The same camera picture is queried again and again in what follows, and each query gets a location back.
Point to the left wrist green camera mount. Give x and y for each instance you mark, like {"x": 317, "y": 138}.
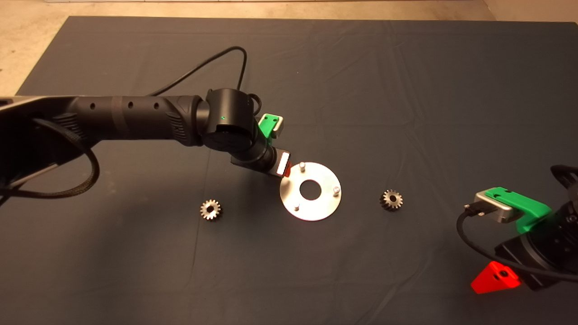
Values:
{"x": 266, "y": 126}

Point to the small steel planetary gear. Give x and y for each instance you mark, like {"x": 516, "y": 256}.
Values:
{"x": 386, "y": 201}
{"x": 205, "y": 210}

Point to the dark grey table cloth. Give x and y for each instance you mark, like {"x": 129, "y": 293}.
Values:
{"x": 361, "y": 90}

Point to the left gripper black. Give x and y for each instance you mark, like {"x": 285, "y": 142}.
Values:
{"x": 281, "y": 163}

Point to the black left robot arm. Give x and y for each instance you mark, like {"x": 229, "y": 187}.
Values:
{"x": 135, "y": 117}

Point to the round metal carrier plate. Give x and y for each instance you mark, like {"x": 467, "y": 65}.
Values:
{"x": 293, "y": 194}

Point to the right wrist green camera mount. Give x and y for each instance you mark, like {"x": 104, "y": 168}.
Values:
{"x": 528, "y": 205}

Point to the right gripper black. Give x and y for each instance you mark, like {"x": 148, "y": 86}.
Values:
{"x": 546, "y": 275}

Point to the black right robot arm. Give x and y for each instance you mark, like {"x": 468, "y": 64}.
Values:
{"x": 564, "y": 225}

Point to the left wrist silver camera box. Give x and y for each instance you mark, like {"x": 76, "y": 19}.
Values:
{"x": 278, "y": 128}

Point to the wrist green camera mount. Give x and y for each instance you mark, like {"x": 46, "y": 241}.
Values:
{"x": 266, "y": 126}
{"x": 528, "y": 205}

